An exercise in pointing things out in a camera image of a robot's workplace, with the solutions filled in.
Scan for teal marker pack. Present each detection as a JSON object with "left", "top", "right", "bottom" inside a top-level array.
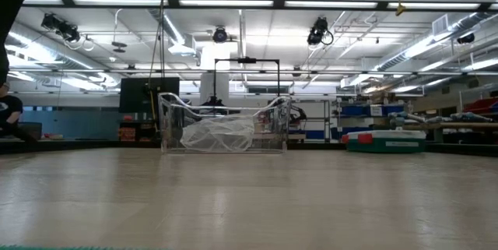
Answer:
[{"left": 341, "top": 129, "right": 428, "bottom": 154}]

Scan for wooden workbench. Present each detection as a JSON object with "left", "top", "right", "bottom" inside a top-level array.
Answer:
[{"left": 402, "top": 121, "right": 498, "bottom": 143}]

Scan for clear plastic bag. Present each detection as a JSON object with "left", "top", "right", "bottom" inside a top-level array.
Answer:
[{"left": 179, "top": 114, "right": 256, "bottom": 153}]

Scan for black ceiling camera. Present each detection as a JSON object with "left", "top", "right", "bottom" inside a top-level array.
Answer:
[
  {"left": 40, "top": 12, "right": 82, "bottom": 44},
  {"left": 212, "top": 26, "right": 229, "bottom": 44},
  {"left": 306, "top": 16, "right": 335, "bottom": 47}
]

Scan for black monitor screen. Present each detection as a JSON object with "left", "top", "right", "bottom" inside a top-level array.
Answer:
[{"left": 118, "top": 76, "right": 181, "bottom": 114}]

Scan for silver ventilation duct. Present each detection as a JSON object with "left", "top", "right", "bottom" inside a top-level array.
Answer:
[{"left": 373, "top": 10, "right": 498, "bottom": 72}]

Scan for black overhead light bar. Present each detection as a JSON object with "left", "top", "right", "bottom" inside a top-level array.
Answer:
[{"left": 21, "top": 0, "right": 498, "bottom": 12}]

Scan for red storage crates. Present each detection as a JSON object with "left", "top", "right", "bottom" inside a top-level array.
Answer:
[{"left": 117, "top": 114, "right": 138, "bottom": 143}]

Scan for clear plastic bin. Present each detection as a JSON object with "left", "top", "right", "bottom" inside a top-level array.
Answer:
[{"left": 158, "top": 92, "right": 293, "bottom": 155}]

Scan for black hanging cable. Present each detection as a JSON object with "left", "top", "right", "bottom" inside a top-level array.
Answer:
[{"left": 146, "top": 0, "right": 169, "bottom": 132}]

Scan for shelf with blue bins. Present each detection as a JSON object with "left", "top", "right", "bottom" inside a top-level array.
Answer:
[{"left": 335, "top": 100, "right": 409, "bottom": 140}]

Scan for person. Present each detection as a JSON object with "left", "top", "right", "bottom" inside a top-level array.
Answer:
[{"left": 0, "top": 81, "right": 38, "bottom": 143}]

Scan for black aluminium table frame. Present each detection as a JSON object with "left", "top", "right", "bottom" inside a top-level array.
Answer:
[{"left": 0, "top": 137, "right": 498, "bottom": 157}]

